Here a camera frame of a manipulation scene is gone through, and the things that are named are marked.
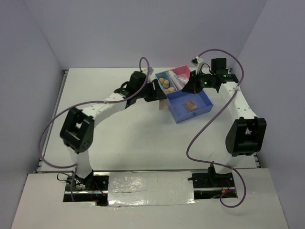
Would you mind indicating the small white pink bottle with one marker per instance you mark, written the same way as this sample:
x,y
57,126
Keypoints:
x,y
184,78

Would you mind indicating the orange eyeshadow palette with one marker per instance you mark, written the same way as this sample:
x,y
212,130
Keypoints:
x,y
190,105

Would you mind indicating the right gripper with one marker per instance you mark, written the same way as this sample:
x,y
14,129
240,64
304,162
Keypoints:
x,y
193,86

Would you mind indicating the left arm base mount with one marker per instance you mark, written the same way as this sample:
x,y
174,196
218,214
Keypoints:
x,y
96,191

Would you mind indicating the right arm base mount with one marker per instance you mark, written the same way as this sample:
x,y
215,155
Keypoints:
x,y
209,184

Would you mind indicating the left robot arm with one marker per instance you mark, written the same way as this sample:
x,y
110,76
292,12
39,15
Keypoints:
x,y
78,128

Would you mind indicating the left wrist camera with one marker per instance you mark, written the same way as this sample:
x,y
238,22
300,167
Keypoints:
x,y
148,71

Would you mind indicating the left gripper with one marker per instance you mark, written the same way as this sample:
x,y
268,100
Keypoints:
x,y
157,94

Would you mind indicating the three-compartment organizer tray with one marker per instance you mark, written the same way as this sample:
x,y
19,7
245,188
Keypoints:
x,y
176,99

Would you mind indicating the silver foil tape strip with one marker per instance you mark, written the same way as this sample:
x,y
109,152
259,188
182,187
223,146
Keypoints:
x,y
150,188

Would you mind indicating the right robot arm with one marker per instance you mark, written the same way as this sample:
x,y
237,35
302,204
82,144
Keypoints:
x,y
246,134

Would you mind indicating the white pink tube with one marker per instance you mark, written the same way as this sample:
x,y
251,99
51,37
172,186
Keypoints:
x,y
175,79

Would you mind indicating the beige makeup sponge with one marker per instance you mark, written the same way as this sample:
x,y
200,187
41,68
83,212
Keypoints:
x,y
166,84
170,90

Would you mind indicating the pink rectangular palette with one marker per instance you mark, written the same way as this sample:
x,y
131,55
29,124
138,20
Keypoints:
x,y
162,104

